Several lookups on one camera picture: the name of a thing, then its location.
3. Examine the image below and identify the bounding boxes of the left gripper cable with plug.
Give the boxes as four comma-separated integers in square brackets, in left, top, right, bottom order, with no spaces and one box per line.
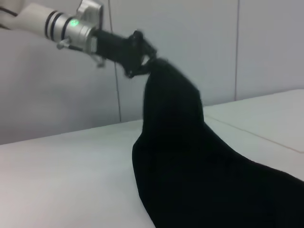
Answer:
[56,38,107,69]

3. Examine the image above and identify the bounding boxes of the black shirt with FREE print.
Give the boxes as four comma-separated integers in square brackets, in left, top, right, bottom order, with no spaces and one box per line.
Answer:
[131,57,304,228]

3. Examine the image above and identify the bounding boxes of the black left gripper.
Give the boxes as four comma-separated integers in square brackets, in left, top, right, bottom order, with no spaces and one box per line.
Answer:
[94,29,159,78]

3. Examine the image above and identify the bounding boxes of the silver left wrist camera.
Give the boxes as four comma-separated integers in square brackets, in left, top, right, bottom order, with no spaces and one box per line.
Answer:
[76,0,105,30]

